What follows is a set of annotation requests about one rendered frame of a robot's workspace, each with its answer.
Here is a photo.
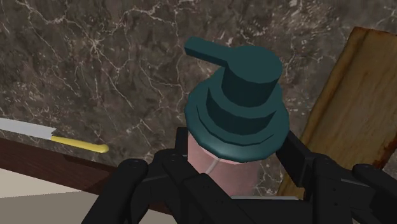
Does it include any pink soap dispenser teal pump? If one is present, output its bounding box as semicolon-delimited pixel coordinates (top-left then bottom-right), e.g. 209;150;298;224
183;36;291;198

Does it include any yellow handled knife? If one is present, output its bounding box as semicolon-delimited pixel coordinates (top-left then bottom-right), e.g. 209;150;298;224
0;117;110;154

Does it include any wooden cutting board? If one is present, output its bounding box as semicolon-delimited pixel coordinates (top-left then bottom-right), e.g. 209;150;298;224
276;26;397;199

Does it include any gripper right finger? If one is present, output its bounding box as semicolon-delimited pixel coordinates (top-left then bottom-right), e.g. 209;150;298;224
275;130;397;224

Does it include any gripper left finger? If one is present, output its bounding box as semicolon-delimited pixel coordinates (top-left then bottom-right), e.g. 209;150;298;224
81;126;249;224

